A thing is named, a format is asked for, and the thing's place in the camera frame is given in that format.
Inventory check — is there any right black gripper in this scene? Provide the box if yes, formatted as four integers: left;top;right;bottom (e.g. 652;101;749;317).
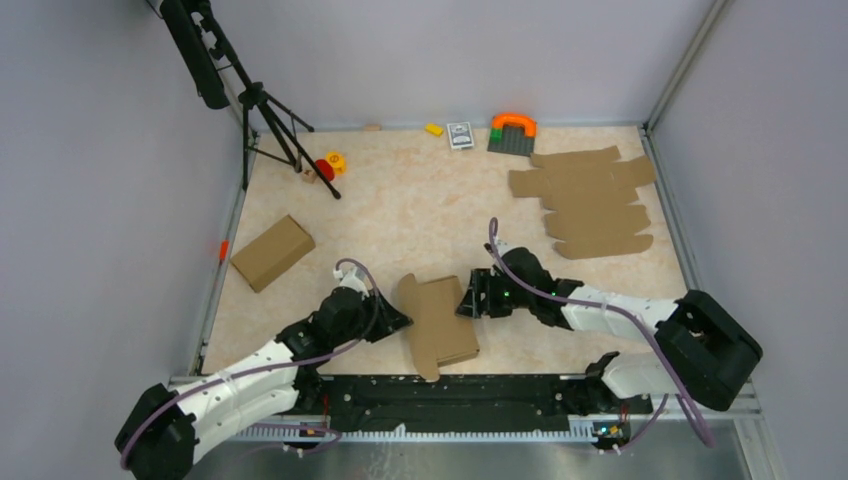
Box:
456;268;534;318

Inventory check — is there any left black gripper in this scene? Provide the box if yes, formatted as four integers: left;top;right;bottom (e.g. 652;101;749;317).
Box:
331;287;413;347

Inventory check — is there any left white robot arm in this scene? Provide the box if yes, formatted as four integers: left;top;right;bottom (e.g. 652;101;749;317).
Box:
115;286;413;479

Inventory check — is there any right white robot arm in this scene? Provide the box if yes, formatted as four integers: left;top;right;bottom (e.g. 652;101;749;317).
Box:
456;247;763;412

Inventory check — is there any folded brown cardboard box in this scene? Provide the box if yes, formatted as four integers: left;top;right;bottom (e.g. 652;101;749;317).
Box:
231;215;316;293

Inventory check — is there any stack of flat cardboard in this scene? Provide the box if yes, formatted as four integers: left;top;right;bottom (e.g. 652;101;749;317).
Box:
507;146;656;260

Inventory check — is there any red round disc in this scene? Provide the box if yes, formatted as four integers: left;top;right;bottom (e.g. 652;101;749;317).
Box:
315;159;336;182

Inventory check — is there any small wooden cube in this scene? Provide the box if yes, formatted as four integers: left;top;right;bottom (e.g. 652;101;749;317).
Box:
301;170;317;184

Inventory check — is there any yellow round disc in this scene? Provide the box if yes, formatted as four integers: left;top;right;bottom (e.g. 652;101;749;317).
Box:
325;151;347;176

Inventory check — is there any dark grey building plate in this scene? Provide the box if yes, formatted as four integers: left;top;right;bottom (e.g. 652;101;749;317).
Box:
487;126;536;157

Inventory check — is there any playing card deck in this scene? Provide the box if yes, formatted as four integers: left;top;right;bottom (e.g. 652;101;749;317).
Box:
446;122;475;151

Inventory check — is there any yellow toy block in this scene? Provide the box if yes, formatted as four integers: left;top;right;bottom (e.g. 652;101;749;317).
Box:
425;123;444;137

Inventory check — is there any orange U-shaped toy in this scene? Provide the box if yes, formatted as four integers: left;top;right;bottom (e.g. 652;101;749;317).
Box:
491;112;537;138

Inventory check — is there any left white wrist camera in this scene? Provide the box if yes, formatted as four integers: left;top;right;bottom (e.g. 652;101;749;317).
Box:
333;266;370;297

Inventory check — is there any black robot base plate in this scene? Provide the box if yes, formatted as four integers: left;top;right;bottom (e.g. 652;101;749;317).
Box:
290;374;653;434

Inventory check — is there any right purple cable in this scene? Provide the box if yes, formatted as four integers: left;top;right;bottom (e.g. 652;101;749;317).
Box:
487;217;718;455

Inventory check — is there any black camera tripod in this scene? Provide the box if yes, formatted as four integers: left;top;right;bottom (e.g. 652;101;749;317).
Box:
158;0;342;201

